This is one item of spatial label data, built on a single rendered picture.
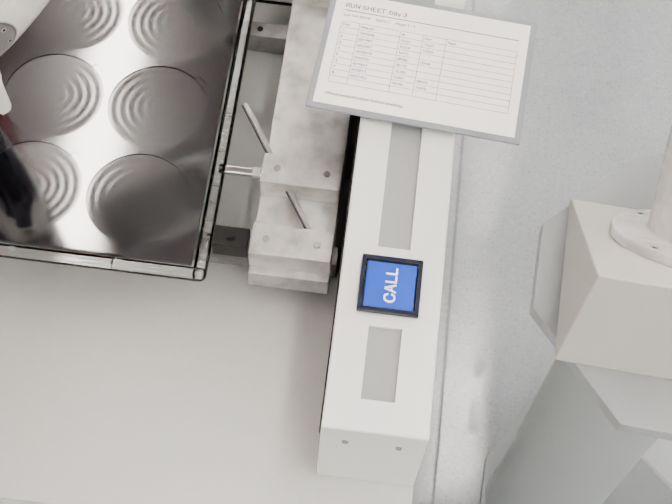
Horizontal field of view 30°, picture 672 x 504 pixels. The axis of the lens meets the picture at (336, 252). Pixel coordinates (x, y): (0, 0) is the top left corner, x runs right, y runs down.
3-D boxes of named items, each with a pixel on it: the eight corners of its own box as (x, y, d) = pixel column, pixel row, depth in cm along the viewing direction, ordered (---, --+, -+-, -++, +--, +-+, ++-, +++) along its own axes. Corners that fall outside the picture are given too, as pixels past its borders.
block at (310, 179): (260, 195, 127) (259, 180, 124) (265, 166, 128) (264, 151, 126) (338, 204, 127) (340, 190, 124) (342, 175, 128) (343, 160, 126)
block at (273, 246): (248, 265, 123) (247, 251, 120) (253, 235, 125) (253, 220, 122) (329, 275, 123) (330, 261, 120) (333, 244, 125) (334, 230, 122)
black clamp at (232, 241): (212, 254, 123) (210, 242, 121) (215, 234, 124) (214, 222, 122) (247, 258, 123) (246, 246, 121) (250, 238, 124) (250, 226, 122)
